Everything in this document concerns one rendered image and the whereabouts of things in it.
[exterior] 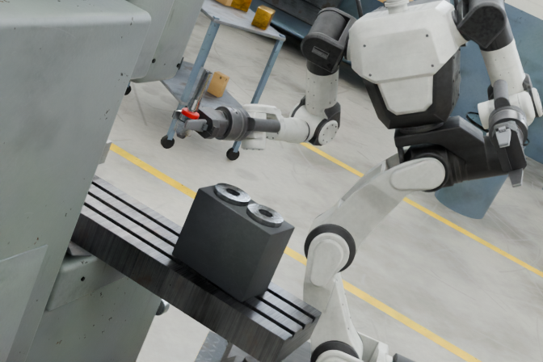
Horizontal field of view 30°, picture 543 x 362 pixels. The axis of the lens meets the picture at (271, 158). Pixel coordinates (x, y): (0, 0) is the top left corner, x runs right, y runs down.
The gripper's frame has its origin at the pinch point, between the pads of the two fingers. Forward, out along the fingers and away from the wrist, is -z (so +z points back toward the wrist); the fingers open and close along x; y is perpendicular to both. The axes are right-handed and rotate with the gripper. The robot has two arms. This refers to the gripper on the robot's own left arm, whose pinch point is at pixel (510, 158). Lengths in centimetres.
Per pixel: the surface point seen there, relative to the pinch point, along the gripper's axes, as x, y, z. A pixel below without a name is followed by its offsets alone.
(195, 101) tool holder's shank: 26, -71, 19
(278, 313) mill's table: -18, -61, -14
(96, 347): -28, -121, 2
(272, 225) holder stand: 2, -55, -7
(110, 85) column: 54, -65, -28
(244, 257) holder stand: -2, -63, -12
